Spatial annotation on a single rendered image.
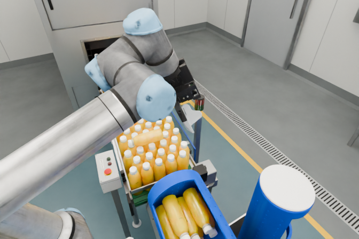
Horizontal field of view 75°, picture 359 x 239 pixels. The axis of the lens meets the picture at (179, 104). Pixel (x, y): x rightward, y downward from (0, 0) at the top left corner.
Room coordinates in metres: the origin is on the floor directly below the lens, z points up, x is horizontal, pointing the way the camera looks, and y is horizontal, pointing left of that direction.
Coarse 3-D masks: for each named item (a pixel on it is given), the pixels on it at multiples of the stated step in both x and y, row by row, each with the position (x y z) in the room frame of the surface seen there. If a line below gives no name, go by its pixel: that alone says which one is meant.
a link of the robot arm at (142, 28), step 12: (132, 12) 0.52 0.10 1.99; (144, 12) 0.50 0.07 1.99; (132, 24) 0.47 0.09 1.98; (144, 24) 0.47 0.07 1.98; (156, 24) 0.49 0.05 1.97; (132, 36) 0.47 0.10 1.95; (144, 36) 0.47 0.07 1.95; (156, 36) 0.48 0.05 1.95; (144, 48) 0.46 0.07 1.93; (156, 48) 0.48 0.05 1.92; (168, 48) 0.50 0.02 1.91; (156, 60) 0.48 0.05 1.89
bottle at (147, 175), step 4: (144, 172) 0.77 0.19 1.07; (148, 172) 0.77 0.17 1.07; (152, 172) 0.79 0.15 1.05; (144, 176) 0.76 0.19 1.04; (148, 176) 0.76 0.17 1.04; (152, 176) 0.78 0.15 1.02; (144, 180) 0.76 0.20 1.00; (148, 180) 0.76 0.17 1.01; (152, 180) 0.78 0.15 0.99; (144, 184) 0.77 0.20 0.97; (148, 188) 0.76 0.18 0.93
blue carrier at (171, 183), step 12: (168, 180) 0.61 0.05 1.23; (180, 180) 0.61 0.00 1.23; (192, 180) 0.62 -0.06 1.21; (156, 192) 0.58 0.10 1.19; (168, 192) 0.63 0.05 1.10; (180, 192) 0.66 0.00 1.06; (204, 192) 0.57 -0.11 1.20; (156, 204) 0.61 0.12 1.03; (216, 204) 0.54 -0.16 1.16; (156, 216) 0.50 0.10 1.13; (216, 216) 0.46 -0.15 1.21; (216, 228) 0.50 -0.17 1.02; (228, 228) 0.42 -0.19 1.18
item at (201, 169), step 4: (200, 164) 0.88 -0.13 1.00; (192, 168) 0.85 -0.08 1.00; (196, 168) 0.85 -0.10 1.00; (200, 168) 0.85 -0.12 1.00; (204, 168) 0.85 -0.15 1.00; (200, 172) 0.82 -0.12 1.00; (204, 172) 0.82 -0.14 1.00; (200, 176) 0.80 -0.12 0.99; (204, 176) 0.81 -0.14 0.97; (204, 180) 0.81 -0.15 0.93
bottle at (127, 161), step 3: (129, 156) 0.87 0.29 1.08; (132, 156) 0.88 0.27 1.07; (123, 159) 0.87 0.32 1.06; (126, 159) 0.86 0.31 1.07; (129, 159) 0.86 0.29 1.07; (132, 159) 0.87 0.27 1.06; (123, 162) 0.86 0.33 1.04; (126, 162) 0.85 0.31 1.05; (129, 162) 0.85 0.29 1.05; (126, 165) 0.85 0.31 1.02; (129, 165) 0.85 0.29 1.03; (126, 168) 0.85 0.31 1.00; (129, 168) 0.85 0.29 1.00; (126, 171) 0.86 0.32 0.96; (129, 171) 0.85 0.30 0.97
